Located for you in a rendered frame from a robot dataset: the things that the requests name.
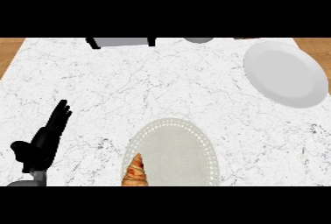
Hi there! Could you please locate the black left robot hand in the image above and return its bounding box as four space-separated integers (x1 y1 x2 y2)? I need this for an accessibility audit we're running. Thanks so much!
9 99 74 174

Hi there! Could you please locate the beige oval placemat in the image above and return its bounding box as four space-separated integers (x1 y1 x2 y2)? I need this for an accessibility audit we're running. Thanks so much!
120 117 222 187

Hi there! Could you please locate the white round plate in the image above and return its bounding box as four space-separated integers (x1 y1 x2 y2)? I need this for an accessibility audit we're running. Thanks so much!
242 40 329 109

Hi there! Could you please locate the grey appliance with black legs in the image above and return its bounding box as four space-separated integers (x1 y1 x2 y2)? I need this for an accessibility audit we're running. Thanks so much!
86 37 158 50

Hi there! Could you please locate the grey round object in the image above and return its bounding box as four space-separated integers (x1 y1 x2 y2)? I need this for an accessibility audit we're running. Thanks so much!
182 37 216 45

